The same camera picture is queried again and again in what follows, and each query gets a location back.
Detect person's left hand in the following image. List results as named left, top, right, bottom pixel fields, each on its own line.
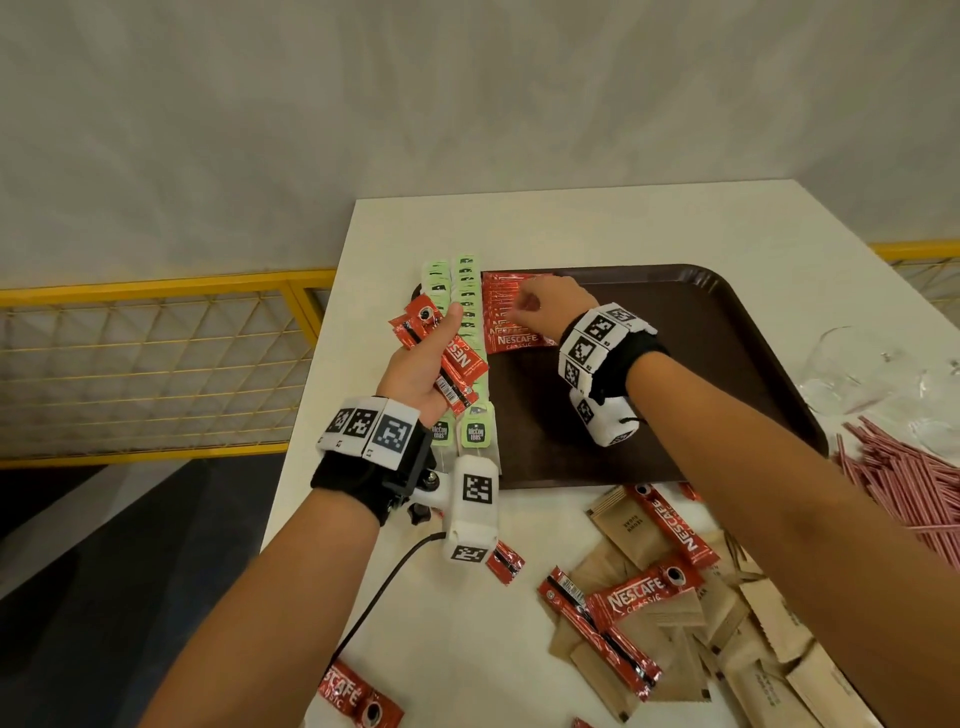
left=376, top=302, right=465, bottom=429

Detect person's right hand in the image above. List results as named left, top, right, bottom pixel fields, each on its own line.
left=503, top=275, right=600, bottom=345

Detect row of red Nescafe sachets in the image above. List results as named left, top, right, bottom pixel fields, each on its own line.
left=481, top=271, right=558, bottom=355

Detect neat rows of tea bags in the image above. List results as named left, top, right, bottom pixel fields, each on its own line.
left=419, top=254, right=502, bottom=478

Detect brown plastic tray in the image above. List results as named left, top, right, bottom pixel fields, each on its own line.
left=408, top=263, right=830, bottom=490

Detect pile of red Nescafe sachets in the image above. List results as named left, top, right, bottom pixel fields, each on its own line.
left=316, top=482, right=721, bottom=728

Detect clear glass cups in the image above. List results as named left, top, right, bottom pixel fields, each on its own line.
left=796, top=326, right=960, bottom=459

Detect pile of brown sugar packets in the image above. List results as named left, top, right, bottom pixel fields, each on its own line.
left=547, top=483, right=886, bottom=728

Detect pile of pink stirrer sticks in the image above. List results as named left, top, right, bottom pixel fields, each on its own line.
left=833, top=416, right=960, bottom=571

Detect person's left forearm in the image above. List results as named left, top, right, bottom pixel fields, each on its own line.
left=138, top=491, right=380, bottom=728

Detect person's right forearm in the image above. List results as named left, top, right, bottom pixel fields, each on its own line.
left=626, top=350, right=960, bottom=728

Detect right wristband with marker tiles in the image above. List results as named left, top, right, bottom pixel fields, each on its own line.
left=557, top=302, right=669, bottom=406

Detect wristband with marker tiles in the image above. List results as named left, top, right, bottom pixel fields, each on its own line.
left=557, top=302, right=669, bottom=406
left=311, top=395, right=436, bottom=526

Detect left wristband with marker tiles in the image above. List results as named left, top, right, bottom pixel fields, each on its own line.
left=311, top=395, right=436, bottom=526

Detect marker cube on right wrist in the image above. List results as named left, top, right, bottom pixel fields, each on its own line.
left=567, top=388, right=641, bottom=449

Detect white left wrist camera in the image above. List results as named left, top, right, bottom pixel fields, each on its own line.
left=408, top=455, right=502, bottom=565

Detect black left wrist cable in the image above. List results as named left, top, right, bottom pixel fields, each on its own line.
left=322, top=530, right=448, bottom=684

